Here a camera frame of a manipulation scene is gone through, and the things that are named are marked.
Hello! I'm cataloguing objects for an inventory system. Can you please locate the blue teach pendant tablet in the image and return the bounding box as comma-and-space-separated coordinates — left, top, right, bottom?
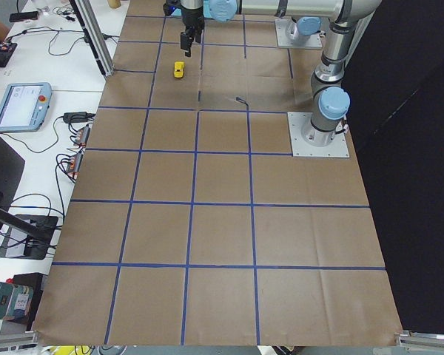
0, 82, 53, 133

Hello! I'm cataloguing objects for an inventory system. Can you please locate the yellow beetle toy car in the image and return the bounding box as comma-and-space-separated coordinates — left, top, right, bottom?
173, 61, 185, 78

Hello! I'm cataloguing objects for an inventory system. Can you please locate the black power adapter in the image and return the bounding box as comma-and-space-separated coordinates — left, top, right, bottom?
63, 112, 89, 124

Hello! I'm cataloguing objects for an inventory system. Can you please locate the green box device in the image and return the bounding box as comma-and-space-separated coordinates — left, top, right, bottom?
0, 282, 33, 320

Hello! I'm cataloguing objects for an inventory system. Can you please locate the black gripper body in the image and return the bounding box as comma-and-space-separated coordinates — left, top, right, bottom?
181, 0, 205, 36

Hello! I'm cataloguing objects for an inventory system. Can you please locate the aluminium frame post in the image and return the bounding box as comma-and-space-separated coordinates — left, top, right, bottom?
70, 0, 115, 78

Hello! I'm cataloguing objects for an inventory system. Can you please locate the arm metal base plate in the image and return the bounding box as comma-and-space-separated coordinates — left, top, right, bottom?
287, 112, 349, 158
275, 16, 323, 50

